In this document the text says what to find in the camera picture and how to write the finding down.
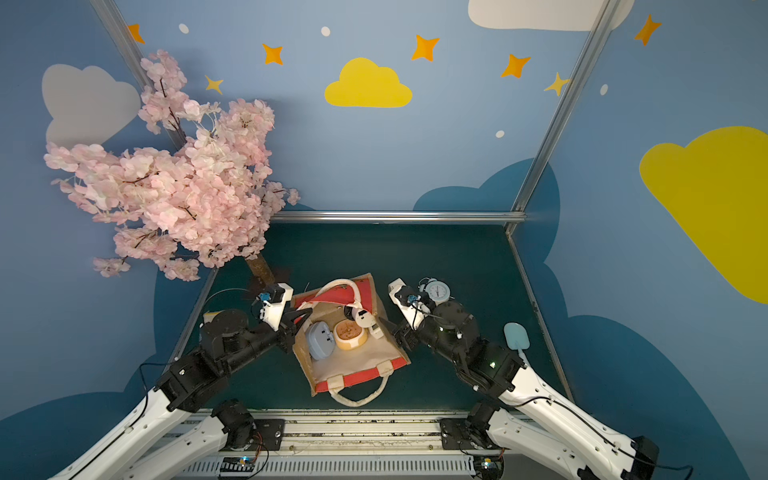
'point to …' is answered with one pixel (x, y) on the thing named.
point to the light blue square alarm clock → (320, 339)
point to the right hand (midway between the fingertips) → (401, 300)
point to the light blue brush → (516, 338)
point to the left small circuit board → (238, 464)
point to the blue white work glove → (208, 317)
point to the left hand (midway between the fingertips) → (309, 305)
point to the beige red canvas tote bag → (352, 378)
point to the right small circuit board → (489, 467)
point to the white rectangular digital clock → (365, 320)
